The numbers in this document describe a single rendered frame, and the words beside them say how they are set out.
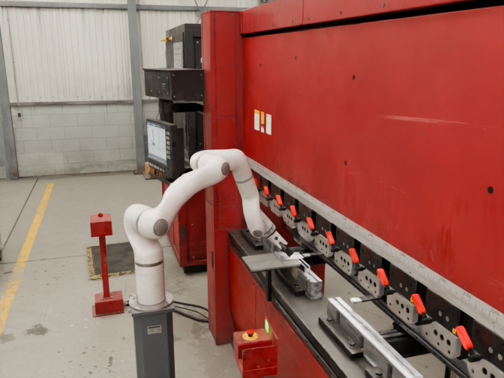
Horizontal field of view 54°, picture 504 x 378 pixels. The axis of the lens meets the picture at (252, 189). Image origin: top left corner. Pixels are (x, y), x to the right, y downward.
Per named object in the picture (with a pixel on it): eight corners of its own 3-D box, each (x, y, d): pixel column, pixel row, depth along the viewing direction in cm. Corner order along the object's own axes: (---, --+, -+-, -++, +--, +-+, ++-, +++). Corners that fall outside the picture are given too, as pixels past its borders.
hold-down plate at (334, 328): (318, 322, 222) (318, 316, 221) (329, 320, 224) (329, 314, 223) (351, 360, 195) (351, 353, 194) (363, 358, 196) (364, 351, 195)
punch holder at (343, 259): (334, 262, 212) (335, 226, 207) (352, 260, 214) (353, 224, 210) (351, 277, 198) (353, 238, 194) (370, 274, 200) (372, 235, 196)
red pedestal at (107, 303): (91, 306, 418) (83, 211, 396) (122, 301, 425) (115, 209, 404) (92, 317, 399) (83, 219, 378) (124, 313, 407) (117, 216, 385)
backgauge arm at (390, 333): (357, 356, 220) (358, 328, 217) (475, 332, 239) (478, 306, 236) (367, 366, 213) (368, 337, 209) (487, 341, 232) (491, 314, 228)
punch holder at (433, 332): (421, 335, 156) (425, 287, 152) (443, 331, 159) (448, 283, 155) (453, 362, 143) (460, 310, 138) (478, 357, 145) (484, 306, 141)
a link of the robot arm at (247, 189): (250, 187, 229) (268, 238, 244) (253, 169, 242) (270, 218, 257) (232, 191, 231) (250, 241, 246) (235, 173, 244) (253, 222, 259)
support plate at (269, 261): (241, 258, 264) (241, 256, 263) (287, 253, 271) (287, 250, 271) (251, 271, 247) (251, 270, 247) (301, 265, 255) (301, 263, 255)
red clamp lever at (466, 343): (455, 325, 134) (472, 361, 129) (468, 323, 136) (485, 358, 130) (452, 328, 136) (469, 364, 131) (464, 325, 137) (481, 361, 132)
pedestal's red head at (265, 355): (233, 354, 235) (232, 320, 231) (265, 349, 239) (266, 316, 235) (242, 380, 217) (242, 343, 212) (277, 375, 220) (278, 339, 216)
